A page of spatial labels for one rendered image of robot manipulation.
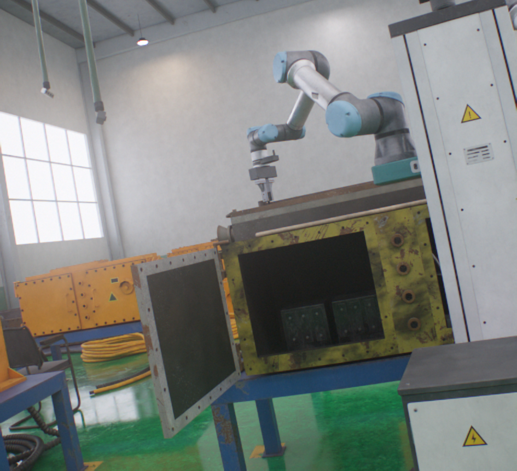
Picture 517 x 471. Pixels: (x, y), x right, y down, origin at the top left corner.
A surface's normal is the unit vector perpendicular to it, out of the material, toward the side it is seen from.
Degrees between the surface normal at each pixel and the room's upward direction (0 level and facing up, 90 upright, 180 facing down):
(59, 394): 90
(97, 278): 90
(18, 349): 106
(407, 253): 90
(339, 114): 95
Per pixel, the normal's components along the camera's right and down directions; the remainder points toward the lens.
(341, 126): -0.84, 0.22
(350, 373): -0.22, -0.01
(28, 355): 0.01, 0.24
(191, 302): 0.93, -0.20
